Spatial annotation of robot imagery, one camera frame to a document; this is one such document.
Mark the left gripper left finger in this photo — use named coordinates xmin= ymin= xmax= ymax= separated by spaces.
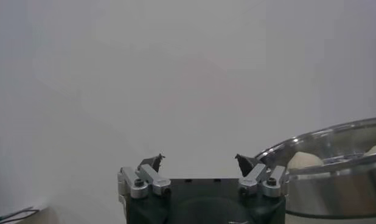
xmin=117 ymin=153 xmax=172 ymax=200

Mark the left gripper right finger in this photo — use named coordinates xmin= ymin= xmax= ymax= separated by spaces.
xmin=235 ymin=153 xmax=290 ymax=198

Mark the white steamed baozi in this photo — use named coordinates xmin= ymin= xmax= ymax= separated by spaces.
xmin=287 ymin=151 xmax=325 ymax=170
xmin=363 ymin=144 xmax=376 ymax=158

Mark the stainless steel steamer basket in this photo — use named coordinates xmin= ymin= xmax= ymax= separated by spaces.
xmin=254 ymin=116 xmax=376 ymax=220

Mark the black looped cable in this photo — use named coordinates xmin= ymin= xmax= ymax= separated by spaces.
xmin=0 ymin=206 xmax=40 ymax=224

